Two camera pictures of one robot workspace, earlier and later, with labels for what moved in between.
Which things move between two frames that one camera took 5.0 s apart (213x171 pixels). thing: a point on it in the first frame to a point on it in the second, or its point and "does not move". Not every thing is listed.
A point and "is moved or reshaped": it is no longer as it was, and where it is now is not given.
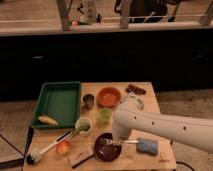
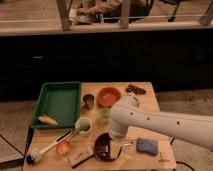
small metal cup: (88, 101) does not move
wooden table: (93, 145) does not move
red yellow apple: (63, 147) does not move
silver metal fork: (112, 141) is moved or reshaped
